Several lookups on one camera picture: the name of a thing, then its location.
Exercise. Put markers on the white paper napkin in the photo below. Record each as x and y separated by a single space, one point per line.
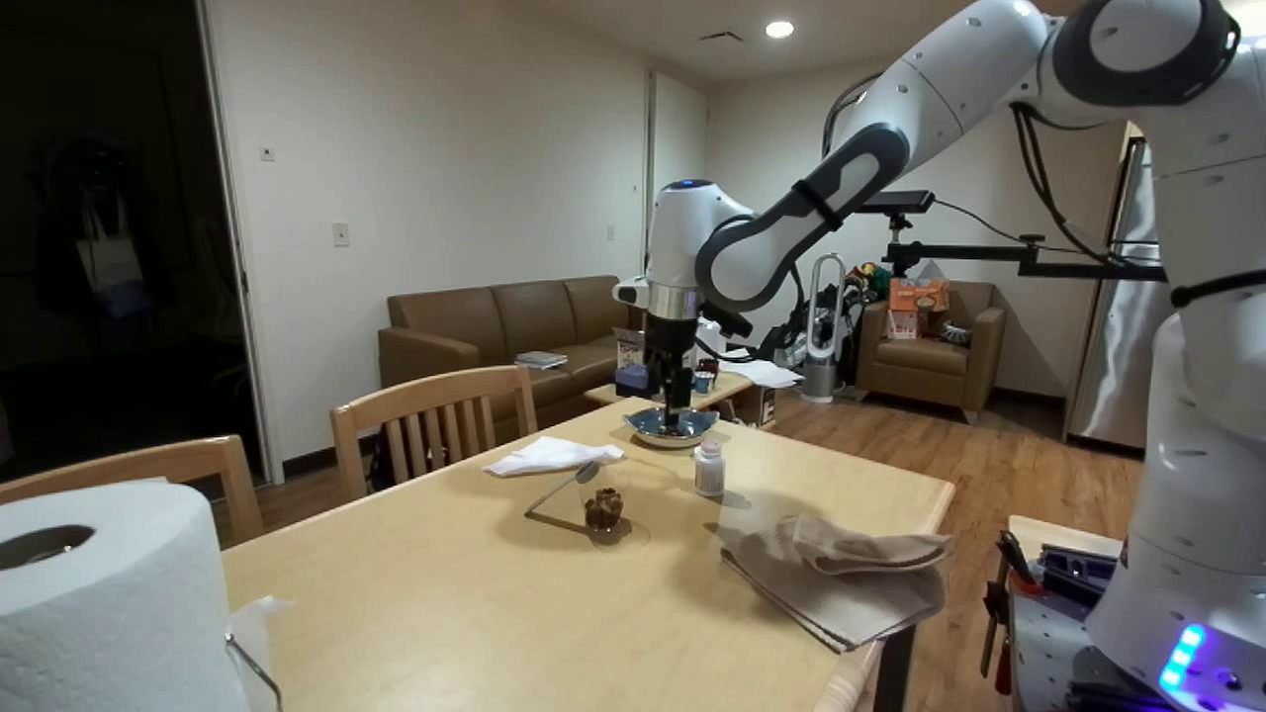
546 457

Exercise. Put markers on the mixed nuts pile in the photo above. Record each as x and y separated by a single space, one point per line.
606 509

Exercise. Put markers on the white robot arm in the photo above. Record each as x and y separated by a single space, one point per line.
950 79

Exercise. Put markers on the white paper sheet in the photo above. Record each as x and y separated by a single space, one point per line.
764 371

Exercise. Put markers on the blue ceramic bowl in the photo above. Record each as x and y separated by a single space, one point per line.
650 428

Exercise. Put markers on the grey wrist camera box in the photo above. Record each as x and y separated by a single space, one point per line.
633 295

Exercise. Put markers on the white bladeless fan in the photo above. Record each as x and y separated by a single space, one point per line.
821 381

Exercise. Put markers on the brown leather sofa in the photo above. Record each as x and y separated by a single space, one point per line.
501 323

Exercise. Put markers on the round ceiling light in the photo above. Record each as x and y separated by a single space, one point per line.
782 29

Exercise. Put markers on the stainless steel refrigerator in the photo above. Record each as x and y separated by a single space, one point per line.
1115 357

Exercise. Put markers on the cluttered tool cart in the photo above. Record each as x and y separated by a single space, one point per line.
1055 538

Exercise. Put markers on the metal paper towel holder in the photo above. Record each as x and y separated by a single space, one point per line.
277 689

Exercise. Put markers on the hanging tote bag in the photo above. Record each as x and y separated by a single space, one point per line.
108 263

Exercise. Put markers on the light wooden dining chair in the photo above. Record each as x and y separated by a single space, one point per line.
436 387
161 460

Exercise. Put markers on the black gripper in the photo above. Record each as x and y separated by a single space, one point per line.
672 345

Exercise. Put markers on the white paper towel roll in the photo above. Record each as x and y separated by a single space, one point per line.
119 606

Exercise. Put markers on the brown armchair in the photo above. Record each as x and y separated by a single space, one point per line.
933 370

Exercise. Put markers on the orange box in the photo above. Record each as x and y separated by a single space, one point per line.
905 309

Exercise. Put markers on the grey cloth bundle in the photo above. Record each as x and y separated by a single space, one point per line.
538 362

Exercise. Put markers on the white pill bottle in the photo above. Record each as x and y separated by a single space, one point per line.
708 474

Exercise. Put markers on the light wooden coffee table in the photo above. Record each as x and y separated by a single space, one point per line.
610 391

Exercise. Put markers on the black camera boom stand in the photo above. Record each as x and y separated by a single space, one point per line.
1055 263

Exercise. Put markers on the beige ribbed towel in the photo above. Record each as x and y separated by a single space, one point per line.
815 577

